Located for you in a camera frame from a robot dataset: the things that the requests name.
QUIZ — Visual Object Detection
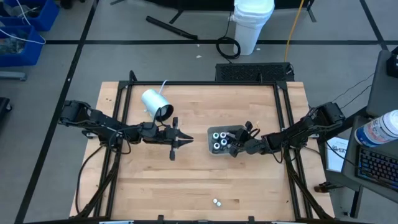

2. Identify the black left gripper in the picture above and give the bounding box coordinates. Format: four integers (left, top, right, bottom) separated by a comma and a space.
141, 116, 195, 162

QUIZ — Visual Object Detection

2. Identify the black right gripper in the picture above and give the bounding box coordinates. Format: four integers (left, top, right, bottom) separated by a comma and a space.
226, 121, 269, 157

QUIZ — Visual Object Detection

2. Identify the grey plastic bin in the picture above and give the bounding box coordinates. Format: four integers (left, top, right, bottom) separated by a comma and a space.
206, 124, 246, 156

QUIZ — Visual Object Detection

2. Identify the white cylindrical spotlight lamp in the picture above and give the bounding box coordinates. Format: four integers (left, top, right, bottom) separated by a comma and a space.
141, 89, 174, 123

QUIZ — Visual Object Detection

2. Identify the black perforated metal case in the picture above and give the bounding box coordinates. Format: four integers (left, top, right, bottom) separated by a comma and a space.
215, 62, 295, 83

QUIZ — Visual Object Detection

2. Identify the black floor clamp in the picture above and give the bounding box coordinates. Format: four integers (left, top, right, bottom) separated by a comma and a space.
313, 182, 343, 194

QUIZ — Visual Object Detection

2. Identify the white paper sheet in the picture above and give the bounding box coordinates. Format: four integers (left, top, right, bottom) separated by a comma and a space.
325, 136, 349, 173

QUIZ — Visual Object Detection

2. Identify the white trash can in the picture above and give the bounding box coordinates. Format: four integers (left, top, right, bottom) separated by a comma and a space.
230, 0, 276, 56

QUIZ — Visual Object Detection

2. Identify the black rod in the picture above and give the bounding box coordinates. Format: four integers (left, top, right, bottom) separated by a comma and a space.
146, 15, 198, 40

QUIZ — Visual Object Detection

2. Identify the dark grey desk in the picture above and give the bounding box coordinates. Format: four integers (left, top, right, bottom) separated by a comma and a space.
323, 105, 398, 218

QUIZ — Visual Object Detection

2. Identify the white wipes canister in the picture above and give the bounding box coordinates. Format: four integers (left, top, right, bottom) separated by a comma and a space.
355, 109, 398, 147

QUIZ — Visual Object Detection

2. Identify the black keyboard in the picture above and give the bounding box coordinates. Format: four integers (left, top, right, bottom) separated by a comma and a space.
355, 145, 398, 191

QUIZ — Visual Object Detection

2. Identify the grey flat panel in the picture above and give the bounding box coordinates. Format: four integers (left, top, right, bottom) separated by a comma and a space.
366, 49, 398, 118

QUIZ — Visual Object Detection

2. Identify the blue storage bin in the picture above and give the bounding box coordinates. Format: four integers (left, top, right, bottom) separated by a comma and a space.
0, 24, 46, 68
0, 0, 60, 32

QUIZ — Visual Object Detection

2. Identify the black device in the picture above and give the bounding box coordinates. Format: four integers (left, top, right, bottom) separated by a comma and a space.
386, 46, 398, 78

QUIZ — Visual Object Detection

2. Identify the grey metal bar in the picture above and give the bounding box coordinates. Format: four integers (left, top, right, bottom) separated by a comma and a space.
0, 71, 27, 82

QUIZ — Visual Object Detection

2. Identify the black aluminium table frame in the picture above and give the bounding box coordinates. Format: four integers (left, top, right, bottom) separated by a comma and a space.
70, 70, 336, 224

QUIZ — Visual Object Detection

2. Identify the coiled black cable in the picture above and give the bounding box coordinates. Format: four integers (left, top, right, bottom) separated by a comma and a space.
216, 11, 242, 60

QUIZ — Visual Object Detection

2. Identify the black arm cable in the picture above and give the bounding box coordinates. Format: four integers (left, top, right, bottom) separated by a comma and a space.
75, 144, 105, 215

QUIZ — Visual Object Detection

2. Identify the hanging yellow cable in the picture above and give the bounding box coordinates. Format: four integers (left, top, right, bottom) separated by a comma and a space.
284, 0, 305, 62

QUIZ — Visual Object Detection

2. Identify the thin black floor cable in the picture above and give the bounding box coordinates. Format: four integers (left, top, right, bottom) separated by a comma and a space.
332, 73, 374, 103
340, 84, 373, 110

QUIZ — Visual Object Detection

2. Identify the thin white cable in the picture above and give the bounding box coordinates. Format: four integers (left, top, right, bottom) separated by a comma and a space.
0, 0, 47, 45

